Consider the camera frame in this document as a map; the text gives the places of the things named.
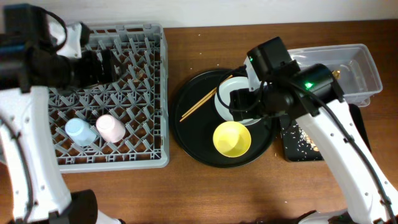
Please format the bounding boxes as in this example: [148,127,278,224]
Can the clear plastic bin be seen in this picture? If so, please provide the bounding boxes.
[289,44,383,107]

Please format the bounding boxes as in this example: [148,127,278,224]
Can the yellow bowl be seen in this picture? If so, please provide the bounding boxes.
[213,121,252,158]

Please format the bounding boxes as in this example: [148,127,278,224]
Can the black rectangular tray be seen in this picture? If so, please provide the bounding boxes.
[279,104,371,162]

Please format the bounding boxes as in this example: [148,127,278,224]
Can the grey dishwasher rack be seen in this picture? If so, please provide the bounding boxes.
[49,24,169,173]

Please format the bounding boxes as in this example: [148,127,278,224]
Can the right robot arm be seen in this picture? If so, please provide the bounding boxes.
[230,61,397,223]

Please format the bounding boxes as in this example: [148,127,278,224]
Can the light blue cup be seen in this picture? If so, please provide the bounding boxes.
[65,118,97,147]

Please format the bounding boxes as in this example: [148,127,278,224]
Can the grey plate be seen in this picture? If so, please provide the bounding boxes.
[214,77,249,121]

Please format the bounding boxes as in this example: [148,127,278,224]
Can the food scraps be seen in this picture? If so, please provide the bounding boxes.
[300,129,319,152]

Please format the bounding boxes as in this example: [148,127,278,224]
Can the wooden chopstick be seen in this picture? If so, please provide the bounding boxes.
[175,70,233,123]
[180,88,216,122]

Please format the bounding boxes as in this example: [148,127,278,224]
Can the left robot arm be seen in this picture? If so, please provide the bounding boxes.
[1,4,126,223]

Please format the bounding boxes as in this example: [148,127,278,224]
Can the gold snack wrapper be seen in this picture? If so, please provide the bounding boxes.
[332,70,341,80]

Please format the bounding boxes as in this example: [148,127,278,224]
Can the pink cup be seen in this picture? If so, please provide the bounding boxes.
[96,114,126,143]

